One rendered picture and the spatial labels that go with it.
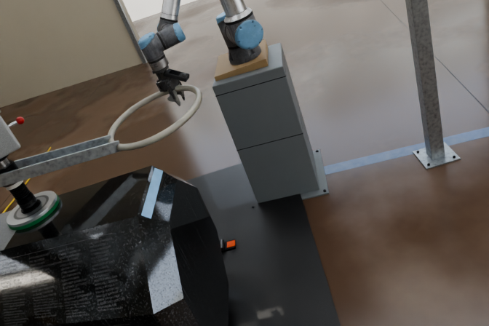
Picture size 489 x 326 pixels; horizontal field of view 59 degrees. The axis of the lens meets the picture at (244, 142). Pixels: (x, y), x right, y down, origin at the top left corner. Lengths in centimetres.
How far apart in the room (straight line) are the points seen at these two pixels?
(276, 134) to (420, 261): 99
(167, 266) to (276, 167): 119
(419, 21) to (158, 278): 172
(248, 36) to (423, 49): 90
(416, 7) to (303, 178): 113
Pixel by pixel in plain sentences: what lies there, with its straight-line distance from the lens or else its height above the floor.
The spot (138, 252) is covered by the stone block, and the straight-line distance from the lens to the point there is 162.
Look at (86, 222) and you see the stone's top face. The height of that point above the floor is 83.
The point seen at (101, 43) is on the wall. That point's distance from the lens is 691.
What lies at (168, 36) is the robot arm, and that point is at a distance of 215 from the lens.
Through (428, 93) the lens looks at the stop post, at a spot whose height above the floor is 45.
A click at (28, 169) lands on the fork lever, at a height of 103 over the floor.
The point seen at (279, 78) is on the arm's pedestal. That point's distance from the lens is 234.
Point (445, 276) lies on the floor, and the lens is 219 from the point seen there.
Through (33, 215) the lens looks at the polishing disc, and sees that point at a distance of 197.
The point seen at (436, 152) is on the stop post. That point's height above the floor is 5.
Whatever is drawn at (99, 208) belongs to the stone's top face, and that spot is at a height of 83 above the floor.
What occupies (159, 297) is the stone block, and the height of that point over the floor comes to 61.
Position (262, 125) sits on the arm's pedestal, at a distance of 247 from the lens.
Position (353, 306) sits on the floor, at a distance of 212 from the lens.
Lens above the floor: 167
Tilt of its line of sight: 29 degrees down
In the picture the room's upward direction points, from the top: 21 degrees counter-clockwise
